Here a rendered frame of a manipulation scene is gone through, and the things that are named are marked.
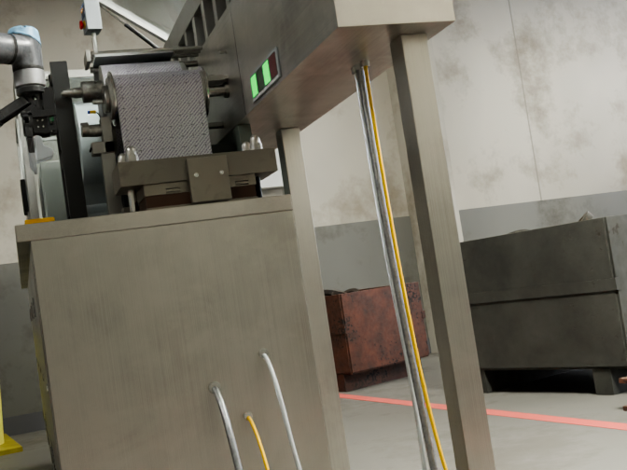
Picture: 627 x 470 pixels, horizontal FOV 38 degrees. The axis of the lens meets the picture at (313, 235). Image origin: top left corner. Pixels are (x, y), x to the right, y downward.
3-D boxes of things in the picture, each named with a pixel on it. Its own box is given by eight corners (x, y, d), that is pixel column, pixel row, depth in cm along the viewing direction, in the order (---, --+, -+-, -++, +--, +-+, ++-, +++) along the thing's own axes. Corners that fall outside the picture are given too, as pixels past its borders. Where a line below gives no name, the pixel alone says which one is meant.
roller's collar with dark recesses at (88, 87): (82, 105, 270) (79, 84, 271) (103, 103, 272) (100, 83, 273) (84, 100, 264) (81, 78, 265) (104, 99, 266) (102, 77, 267)
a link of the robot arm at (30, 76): (12, 69, 219) (13, 77, 226) (15, 87, 218) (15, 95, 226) (44, 67, 221) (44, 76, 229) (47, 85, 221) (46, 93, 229)
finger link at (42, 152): (56, 170, 220) (51, 132, 221) (31, 172, 218) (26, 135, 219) (55, 172, 223) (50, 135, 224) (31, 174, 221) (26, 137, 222)
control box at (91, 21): (78, 35, 302) (75, 6, 302) (98, 35, 305) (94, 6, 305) (82, 29, 296) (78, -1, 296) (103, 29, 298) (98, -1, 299)
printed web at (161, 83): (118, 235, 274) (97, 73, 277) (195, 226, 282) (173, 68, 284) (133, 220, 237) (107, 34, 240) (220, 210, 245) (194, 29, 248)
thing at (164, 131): (127, 177, 239) (118, 109, 240) (214, 169, 246) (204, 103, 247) (128, 177, 238) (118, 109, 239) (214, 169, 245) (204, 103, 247)
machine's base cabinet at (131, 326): (48, 463, 438) (26, 288, 443) (179, 436, 458) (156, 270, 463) (76, 624, 199) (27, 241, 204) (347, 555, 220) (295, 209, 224)
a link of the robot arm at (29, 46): (-3, 31, 223) (27, 35, 230) (3, 75, 222) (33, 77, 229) (15, 21, 218) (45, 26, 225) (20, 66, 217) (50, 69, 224)
